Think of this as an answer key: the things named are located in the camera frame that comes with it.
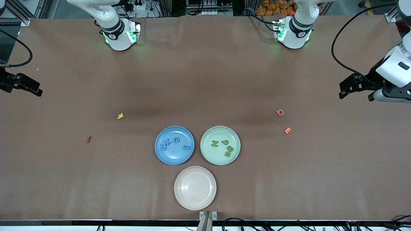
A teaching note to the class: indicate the white power strip with plugs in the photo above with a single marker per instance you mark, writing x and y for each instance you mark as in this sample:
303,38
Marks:
141,6

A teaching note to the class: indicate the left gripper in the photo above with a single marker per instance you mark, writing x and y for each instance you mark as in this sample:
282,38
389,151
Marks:
372,78

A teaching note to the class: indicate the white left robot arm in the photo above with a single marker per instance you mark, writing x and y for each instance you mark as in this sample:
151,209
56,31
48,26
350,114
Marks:
293,40

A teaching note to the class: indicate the blue letter a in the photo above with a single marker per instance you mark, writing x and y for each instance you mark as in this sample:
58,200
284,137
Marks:
186,148

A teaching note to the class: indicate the orange letter E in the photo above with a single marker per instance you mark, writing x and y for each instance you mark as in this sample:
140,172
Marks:
287,130

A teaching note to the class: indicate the green letter N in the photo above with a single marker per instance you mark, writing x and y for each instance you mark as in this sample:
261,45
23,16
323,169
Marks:
214,143

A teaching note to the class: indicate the black table edge rail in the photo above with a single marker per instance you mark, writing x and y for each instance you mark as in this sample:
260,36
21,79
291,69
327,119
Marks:
128,222

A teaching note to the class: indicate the brown table cover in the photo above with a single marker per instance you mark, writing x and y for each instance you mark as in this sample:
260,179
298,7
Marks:
205,80

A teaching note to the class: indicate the blue letter c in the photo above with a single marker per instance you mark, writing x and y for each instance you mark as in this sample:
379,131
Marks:
174,140

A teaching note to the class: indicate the blue plate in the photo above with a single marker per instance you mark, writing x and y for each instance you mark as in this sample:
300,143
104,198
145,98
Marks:
176,157

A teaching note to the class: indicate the red object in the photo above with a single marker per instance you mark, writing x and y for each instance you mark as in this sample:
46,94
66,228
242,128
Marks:
405,29

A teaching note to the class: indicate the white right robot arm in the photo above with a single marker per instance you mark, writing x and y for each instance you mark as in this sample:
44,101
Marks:
117,43

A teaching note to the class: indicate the metal equipment rack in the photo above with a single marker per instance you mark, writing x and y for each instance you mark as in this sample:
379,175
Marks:
208,4

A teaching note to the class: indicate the aluminium frame post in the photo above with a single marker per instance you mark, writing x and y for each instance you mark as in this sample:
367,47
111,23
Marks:
25,21
391,16

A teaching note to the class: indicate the pink letter Q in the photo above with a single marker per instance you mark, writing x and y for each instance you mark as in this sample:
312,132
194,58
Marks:
277,113

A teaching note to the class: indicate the blue letter x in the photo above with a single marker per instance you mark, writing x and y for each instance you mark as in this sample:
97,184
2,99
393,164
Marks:
168,143

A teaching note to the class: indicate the yellow letter k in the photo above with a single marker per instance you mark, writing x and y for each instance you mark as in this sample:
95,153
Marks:
120,115

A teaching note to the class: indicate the blue letter m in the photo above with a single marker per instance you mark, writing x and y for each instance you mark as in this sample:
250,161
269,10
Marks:
163,147

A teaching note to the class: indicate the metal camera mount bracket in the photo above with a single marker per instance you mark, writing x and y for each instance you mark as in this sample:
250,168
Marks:
208,221

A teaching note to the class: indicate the green plate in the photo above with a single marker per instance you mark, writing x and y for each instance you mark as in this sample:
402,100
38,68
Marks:
208,154

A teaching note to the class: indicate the beige plate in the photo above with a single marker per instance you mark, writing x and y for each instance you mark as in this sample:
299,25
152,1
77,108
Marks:
195,188

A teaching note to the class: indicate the bag of orange fruit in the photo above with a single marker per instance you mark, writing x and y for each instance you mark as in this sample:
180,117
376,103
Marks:
273,6

